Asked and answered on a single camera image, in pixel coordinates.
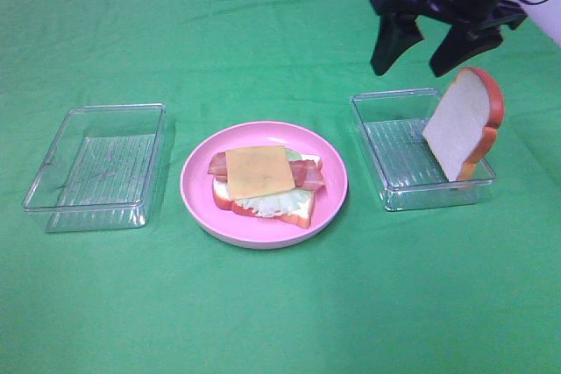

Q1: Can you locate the clear plastic tray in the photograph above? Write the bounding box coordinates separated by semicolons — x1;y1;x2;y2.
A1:
351;88;495;211
22;103;166;233

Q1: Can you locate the bread slice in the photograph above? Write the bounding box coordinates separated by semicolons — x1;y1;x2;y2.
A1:
423;67;505;181
211;148;325;229

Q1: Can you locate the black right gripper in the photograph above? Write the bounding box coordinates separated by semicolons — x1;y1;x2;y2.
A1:
370;0;526;77

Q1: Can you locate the green lettuce leaf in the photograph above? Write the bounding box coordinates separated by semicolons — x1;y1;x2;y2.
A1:
225;145;320;217

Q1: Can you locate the clear right plastic tray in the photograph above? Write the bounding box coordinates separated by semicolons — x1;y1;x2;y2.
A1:
351;88;495;211

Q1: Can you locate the yellow cheese slice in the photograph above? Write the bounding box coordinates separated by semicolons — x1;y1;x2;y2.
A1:
225;145;295;200

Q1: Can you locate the clear left plastic tray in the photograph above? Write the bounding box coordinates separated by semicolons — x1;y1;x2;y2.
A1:
22;103;166;233

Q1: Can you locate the pink round plate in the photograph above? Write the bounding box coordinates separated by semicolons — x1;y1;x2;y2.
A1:
180;121;348;250

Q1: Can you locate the green tablecloth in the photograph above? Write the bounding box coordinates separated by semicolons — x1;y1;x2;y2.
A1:
1;0;560;373

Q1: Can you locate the bacon strip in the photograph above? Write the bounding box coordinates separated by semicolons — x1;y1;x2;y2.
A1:
208;152;323;187
214;167;326;194

